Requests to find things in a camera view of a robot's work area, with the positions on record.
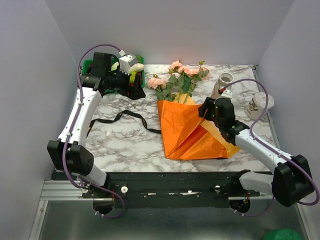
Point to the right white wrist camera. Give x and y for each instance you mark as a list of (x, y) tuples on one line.
[(224, 93)]

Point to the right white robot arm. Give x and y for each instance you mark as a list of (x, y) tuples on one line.
[(290, 179)]

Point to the pink rose stem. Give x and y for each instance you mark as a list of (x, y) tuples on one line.
[(192, 76), (175, 86), (178, 68), (159, 85)]

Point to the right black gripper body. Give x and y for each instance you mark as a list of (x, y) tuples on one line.
[(221, 124)]

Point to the green lime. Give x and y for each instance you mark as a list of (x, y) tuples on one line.
[(132, 78)]

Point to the aluminium frame bar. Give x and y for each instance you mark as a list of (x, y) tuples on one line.
[(52, 190)]

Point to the green cabbage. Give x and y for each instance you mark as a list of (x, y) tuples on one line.
[(115, 66)]

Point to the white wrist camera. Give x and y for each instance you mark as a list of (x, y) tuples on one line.
[(224, 93), (126, 62)]

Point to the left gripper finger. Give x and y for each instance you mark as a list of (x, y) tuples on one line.
[(140, 94), (131, 92)]

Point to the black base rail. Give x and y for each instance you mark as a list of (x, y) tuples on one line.
[(172, 190)]

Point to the white cup with drawing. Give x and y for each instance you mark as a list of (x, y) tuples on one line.
[(256, 105)]

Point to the green object bottom corner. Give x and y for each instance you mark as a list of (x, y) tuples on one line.
[(282, 234)]

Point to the white ribbed vase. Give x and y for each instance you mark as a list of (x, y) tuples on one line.
[(224, 79)]

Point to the red chili pepper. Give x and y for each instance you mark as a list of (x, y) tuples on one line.
[(142, 78)]

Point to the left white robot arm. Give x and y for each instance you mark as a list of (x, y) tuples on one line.
[(68, 152)]

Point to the white radish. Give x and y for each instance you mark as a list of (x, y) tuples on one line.
[(138, 67)]

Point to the green bell pepper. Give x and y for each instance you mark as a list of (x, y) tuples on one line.
[(140, 59)]

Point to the orange wrapping paper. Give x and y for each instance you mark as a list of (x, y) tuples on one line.
[(186, 136)]

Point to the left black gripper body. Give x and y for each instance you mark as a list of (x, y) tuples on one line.
[(119, 81)]

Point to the green plastic crate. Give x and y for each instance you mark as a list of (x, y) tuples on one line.
[(89, 62)]

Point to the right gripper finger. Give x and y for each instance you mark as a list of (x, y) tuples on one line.
[(215, 119), (207, 109)]

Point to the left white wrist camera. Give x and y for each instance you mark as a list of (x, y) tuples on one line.
[(126, 62)]

